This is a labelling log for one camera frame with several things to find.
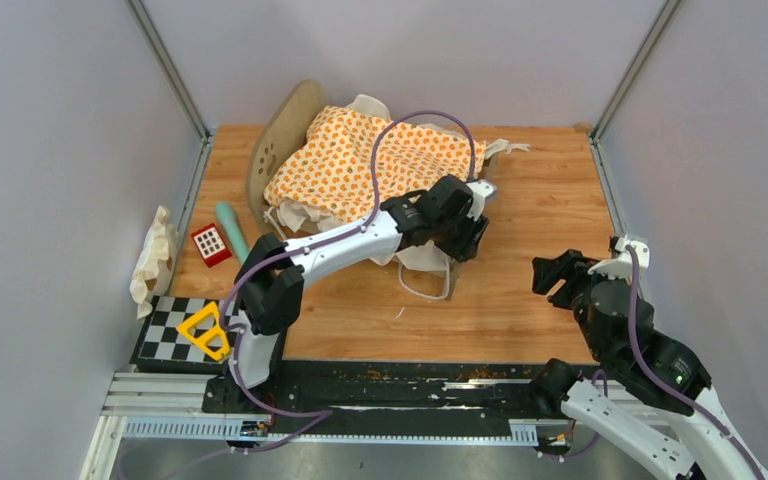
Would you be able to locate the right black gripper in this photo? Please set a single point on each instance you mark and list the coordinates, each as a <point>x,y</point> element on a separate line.
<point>567,265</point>

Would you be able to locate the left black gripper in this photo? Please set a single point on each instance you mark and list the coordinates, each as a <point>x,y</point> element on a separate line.
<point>467,250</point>

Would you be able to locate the white rope tie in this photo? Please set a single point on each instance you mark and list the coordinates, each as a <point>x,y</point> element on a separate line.
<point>432,286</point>

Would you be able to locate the yellow duck print blanket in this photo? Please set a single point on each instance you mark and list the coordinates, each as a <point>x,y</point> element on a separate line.
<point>343,167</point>

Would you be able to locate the wooden pet bed frame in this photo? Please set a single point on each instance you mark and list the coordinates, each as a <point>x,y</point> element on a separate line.
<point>283,133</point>

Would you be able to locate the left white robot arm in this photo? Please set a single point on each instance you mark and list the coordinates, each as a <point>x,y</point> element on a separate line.
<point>270,285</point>

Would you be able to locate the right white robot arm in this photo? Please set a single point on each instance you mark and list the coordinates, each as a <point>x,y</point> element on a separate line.
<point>660,372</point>

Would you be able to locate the teal cylinder toy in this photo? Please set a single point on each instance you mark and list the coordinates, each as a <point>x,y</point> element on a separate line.
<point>227,219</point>

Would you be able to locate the red window toy block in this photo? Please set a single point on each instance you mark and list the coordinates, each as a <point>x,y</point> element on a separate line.
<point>210,246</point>

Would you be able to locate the yellow plastic block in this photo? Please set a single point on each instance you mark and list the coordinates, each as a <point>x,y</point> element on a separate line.
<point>202,329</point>

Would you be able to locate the white duck pillow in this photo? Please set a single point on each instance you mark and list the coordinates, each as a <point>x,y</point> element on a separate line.
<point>153,271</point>

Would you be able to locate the black white checkerboard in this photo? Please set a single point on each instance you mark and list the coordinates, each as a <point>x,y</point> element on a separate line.
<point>160,348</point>

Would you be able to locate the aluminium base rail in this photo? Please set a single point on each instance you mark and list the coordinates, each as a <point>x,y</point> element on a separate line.
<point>351,402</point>

